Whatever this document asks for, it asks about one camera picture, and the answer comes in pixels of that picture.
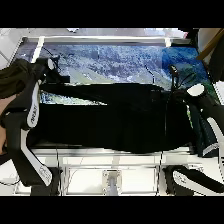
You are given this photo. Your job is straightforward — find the dark brown garment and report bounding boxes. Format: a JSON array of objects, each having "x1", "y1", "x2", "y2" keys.
[{"x1": 0, "y1": 58, "x2": 36, "y2": 101}]

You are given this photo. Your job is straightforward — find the black pants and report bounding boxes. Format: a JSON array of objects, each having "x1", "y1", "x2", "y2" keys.
[{"x1": 27, "y1": 81, "x2": 195, "y2": 155}]

